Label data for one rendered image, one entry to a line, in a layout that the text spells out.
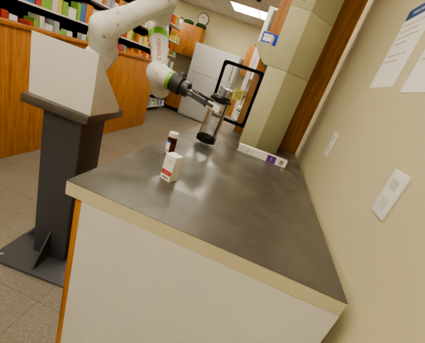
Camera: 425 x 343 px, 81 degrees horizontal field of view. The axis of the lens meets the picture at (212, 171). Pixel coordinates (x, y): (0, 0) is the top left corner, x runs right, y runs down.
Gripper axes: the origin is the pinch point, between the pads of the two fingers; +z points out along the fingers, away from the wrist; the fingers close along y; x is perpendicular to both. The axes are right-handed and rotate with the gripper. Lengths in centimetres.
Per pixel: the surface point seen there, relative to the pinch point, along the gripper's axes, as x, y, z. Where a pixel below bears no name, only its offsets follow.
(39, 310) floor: 119, -50, -24
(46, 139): 51, -24, -64
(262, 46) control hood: -35.9, 28.3, 2.2
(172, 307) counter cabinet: 39, -76, 26
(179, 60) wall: 26, 586, -246
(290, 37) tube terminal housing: -46, 28, 13
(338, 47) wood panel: -61, 65, 42
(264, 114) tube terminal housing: -5.8, 28.2, 22.4
